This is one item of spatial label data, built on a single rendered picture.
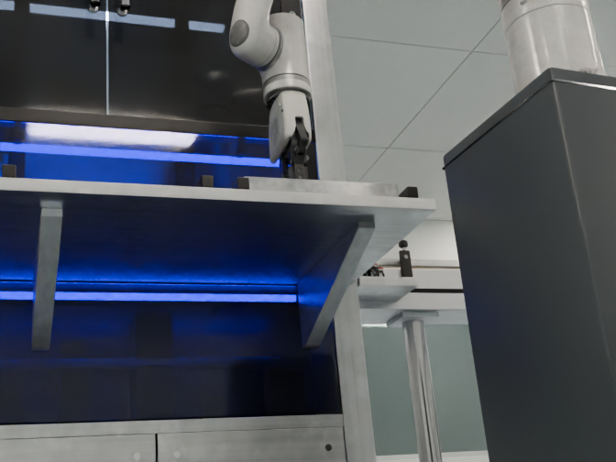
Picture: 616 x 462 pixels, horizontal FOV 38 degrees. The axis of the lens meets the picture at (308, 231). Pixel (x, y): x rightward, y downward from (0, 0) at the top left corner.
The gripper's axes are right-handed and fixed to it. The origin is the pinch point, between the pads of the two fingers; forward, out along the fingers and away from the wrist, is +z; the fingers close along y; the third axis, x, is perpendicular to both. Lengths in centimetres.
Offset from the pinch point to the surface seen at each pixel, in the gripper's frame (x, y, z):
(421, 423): 40, -47, 33
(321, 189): 2.1, 6.3, 4.1
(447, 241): 300, -487, -191
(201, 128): -8.6, -30.5, -25.9
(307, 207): -1.0, 7.5, 8.0
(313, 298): 9.2, -21.9, 13.2
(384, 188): 13.2, 6.4, 3.4
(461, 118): 229, -317, -207
